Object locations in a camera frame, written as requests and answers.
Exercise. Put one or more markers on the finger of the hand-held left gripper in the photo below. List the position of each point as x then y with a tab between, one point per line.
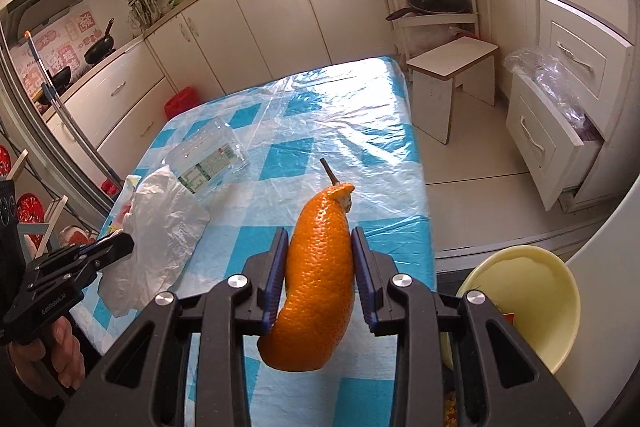
85	249
75	269

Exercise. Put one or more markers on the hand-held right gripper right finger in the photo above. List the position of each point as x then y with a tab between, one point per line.
362	282

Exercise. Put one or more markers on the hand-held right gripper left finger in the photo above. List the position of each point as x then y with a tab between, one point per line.
272	292

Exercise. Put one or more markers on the orange peel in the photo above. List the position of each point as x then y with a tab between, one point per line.
315	282

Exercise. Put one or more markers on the white plastic bag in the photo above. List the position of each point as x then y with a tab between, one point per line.
155	227

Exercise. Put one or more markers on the red white snack wrapper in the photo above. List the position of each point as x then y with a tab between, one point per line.
507	318

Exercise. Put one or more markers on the yellow bowl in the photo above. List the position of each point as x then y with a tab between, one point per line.
530	287

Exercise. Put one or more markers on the person's left hand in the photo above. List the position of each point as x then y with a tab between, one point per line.
65	357

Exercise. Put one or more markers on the yellow pink packet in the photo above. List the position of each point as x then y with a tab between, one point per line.
125	197

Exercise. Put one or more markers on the red printed bag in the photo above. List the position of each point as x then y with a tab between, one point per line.
32	206

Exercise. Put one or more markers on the brown fruit stem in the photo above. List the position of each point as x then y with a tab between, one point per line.
330	172

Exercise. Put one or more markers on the clear plastic container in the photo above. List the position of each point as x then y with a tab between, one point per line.
210	152

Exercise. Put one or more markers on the blue checked plastic tablecloth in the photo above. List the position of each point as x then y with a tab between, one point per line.
340	117

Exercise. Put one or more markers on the black wok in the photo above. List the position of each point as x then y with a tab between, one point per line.
97	52
61	79

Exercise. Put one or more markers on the red waste bin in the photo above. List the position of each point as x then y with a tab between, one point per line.
180	104

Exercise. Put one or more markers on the white open drawer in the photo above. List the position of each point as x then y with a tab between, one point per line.
535	142

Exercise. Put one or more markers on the white stool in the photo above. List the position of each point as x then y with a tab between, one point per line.
450	57

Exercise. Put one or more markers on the utensil holder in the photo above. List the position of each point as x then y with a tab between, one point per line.
140	12

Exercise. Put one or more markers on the white appliance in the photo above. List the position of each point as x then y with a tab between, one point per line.
615	282

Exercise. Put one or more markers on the white storage rack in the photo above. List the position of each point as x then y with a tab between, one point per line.
435	21

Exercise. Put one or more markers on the clear plastic bag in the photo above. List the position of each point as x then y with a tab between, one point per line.
550	77

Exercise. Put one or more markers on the cream base cabinet run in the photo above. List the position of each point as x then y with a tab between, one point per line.
270	7

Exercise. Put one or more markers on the black frying pan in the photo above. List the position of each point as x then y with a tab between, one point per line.
435	3

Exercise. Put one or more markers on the red white wall stickers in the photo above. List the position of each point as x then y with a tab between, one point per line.
82	24

